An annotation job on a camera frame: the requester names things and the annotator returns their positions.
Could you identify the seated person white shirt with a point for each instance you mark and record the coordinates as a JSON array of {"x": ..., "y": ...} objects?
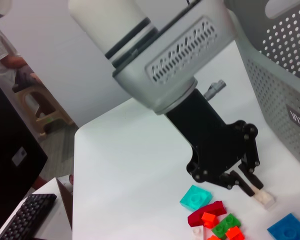
[{"x": 0, "y": 50}]

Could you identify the metal plug on left gripper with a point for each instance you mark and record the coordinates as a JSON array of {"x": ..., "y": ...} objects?
[{"x": 213, "y": 90}]

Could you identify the black computer tower case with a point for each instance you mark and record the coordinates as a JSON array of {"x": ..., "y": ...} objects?
[{"x": 10, "y": 150}]

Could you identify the white flat toy plate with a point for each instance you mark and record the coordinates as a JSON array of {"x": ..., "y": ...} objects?
[{"x": 197, "y": 232}]

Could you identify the small red toy brick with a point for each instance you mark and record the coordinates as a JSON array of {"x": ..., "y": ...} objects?
[
  {"x": 235, "y": 233},
  {"x": 208, "y": 218}
]

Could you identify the large red slope toy brick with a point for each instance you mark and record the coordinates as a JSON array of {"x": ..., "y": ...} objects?
[{"x": 213, "y": 238}]

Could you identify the black computer keyboard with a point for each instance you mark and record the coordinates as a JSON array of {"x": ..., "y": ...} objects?
[{"x": 27, "y": 215}]

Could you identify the grey perforated plastic storage basket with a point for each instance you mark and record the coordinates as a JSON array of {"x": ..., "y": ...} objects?
[{"x": 277, "y": 105}]

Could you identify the teal toy brick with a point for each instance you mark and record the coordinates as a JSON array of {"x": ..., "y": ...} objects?
[{"x": 195, "y": 197}]

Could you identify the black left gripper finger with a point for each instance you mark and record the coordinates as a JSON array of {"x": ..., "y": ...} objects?
[
  {"x": 235, "y": 180},
  {"x": 252, "y": 160}
]

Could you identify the white narrow toy brick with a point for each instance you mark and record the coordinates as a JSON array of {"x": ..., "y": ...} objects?
[{"x": 265, "y": 198}]

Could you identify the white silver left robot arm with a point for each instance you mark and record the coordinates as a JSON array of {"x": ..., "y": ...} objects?
[{"x": 152, "y": 50}]

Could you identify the beige plastic stool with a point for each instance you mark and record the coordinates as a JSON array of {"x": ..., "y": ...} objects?
[{"x": 52, "y": 112}]

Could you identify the blue square toy brick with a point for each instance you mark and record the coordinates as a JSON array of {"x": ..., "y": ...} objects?
[{"x": 290, "y": 228}]

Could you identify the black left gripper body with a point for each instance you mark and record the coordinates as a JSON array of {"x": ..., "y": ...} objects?
[{"x": 210, "y": 140}]

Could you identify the dark red curved toy brick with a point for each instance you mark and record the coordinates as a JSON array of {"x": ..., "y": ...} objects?
[{"x": 215, "y": 207}]

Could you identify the green toy brick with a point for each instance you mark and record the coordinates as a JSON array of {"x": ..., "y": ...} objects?
[{"x": 226, "y": 223}]

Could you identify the white side desk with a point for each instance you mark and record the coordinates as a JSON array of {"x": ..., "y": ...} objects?
[{"x": 55, "y": 225}]

